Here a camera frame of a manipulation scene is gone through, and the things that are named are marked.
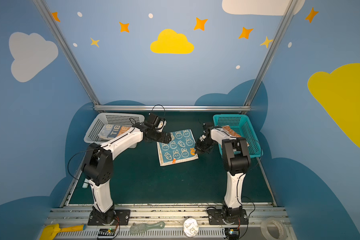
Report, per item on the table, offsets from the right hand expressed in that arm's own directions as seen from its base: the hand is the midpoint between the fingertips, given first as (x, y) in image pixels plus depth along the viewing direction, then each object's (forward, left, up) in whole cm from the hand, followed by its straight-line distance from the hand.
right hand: (196, 150), depth 97 cm
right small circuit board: (-44, -18, -5) cm, 47 cm away
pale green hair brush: (-44, +28, 0) cm, 53 cm away
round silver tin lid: (-43, +3, +4) cm, 43 cm away
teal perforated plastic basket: (+23, -33, +2) cm, 41 cm away
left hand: (+4, +21, +9) cm, 24 cm away
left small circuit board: (-47, +45, -5) cm, 65 cm away
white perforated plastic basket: (+22, +58, +4) cm, 62 cm away
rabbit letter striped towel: (+12, +64, +1) cm, 65 cm away
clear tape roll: (-40, -40, +1) cm, 57 cm away
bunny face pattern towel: (+2, +10, -1) cm, 10 cm away
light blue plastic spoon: (-26, +63, +1) cm, 68 cm away
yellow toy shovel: (-48, +69, 0) cm, 84 cm away
